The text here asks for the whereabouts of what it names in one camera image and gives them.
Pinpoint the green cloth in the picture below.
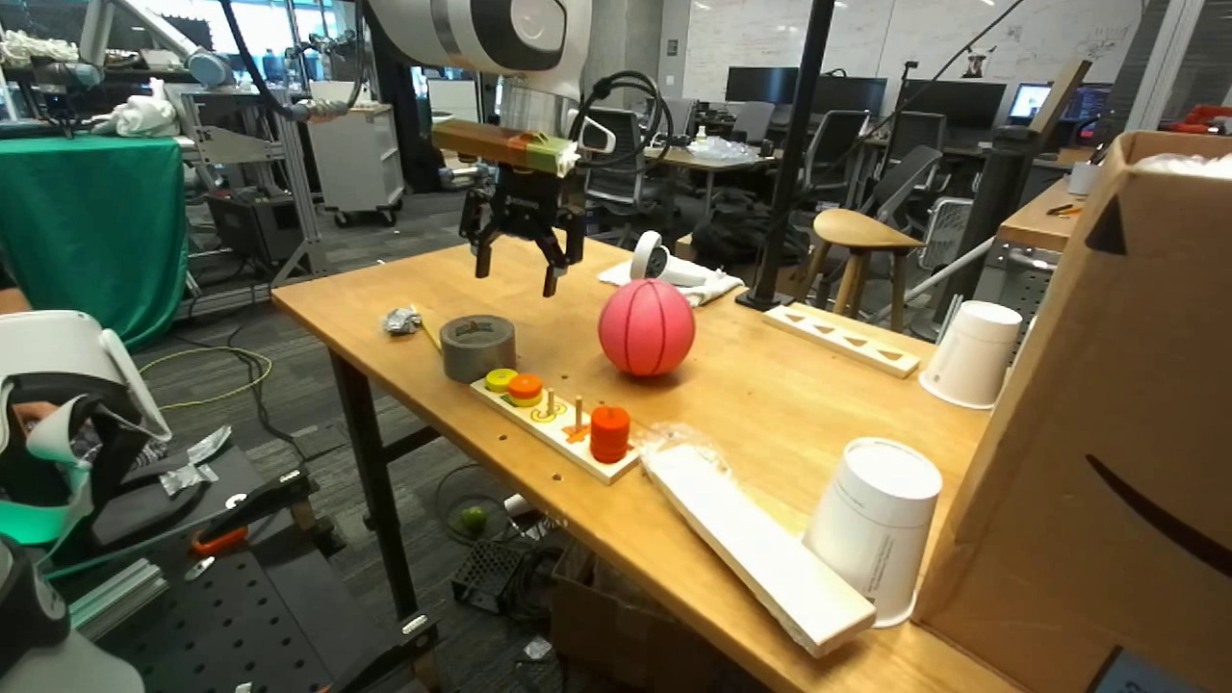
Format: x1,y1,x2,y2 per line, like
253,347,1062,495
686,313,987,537
0,134,192,349

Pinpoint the white VR controller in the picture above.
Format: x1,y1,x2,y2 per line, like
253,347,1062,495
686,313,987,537
629,227,715,292

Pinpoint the black vertical pole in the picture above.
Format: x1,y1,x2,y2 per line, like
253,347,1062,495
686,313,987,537
746,0,841,314

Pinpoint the wooden stool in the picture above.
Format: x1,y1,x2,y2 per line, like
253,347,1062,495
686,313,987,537
806,204,926,332

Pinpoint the wooden side desk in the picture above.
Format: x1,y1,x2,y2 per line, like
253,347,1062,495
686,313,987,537
999,168,1093,254

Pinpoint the black perforated metal plate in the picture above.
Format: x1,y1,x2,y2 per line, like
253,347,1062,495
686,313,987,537
94,541,441,693

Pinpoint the white tray with round holes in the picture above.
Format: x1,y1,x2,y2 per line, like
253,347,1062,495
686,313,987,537
764,301,926,379

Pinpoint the black mesh office chair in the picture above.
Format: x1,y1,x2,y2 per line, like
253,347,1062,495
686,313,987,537
581,102,655,243

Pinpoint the large white paper cup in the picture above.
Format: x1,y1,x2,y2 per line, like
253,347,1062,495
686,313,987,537
806,433,949,631

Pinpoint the red-orange cylinder block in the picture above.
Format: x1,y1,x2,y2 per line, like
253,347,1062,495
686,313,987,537
588,401,636,467

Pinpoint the white peg board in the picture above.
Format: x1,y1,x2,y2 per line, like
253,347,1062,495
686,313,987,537
468,368,644,485

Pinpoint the orange handled tool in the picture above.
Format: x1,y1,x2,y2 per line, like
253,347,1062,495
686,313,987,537
188,518,253,558

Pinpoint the white rolling cabinet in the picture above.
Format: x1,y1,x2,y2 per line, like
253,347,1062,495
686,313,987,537
303,101,409,227

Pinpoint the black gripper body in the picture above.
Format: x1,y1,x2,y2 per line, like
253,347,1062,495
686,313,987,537
460,164,592,270

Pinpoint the black box on floor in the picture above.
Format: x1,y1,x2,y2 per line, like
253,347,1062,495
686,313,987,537
452,530,572,618

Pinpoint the white cloth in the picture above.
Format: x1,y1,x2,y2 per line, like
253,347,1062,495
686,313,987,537
597,254,746,313

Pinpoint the red rubber ball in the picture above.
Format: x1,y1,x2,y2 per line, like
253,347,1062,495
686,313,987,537
597,277,700,379

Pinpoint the black computer monitor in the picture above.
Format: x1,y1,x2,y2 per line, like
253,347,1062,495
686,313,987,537
726,66,806,111
896,77,1011,134

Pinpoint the black table leg frame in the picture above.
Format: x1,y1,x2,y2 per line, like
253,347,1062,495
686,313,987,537
323,347,442,645

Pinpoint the grey duct tape roll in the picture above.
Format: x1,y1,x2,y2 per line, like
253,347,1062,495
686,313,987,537
441,313,522,385

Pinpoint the long white flat board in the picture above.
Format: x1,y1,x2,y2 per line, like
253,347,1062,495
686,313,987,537
636,438,882,662

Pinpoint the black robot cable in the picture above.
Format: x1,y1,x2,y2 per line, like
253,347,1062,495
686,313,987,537
572,66,678,164

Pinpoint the round wooden office table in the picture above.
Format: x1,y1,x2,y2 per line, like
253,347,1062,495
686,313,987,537
641,127,787,181

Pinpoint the clear plastic bag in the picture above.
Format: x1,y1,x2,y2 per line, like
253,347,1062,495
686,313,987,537
636,418,737,485

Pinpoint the small white paper cup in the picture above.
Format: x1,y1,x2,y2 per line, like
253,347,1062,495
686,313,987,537
916,297,1029,412

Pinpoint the lit blue screen monitor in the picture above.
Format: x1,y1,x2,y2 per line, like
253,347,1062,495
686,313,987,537
1007,79,1117,129

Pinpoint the large cardboard box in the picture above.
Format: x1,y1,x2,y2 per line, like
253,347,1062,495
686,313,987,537
913,127,1232,693

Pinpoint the grey metal shelf frame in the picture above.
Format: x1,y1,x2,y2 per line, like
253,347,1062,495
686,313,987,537
165,79,327,287

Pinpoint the tan wrist camera mount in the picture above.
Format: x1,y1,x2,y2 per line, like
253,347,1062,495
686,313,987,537
430,114,587,181

